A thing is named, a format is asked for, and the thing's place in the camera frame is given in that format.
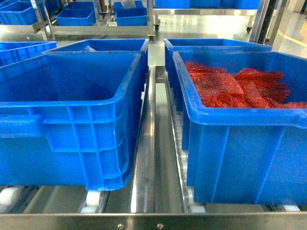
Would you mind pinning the blue bin behind empty bin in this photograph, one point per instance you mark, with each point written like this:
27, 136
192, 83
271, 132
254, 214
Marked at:
135, 45

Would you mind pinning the empty blue plastic bin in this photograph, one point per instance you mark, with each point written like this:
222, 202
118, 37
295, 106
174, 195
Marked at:
70, 119

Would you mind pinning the blue bin behind red bin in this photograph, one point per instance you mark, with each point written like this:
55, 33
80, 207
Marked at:
200, 45

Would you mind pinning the blue bin with red parts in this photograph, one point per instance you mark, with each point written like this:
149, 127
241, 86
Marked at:
245, 155

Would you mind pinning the red bubble wrap bags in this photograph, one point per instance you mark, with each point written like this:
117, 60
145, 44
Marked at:
250, 88

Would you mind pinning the far stainless steel rack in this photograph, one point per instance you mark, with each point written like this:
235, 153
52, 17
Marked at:
82, 18

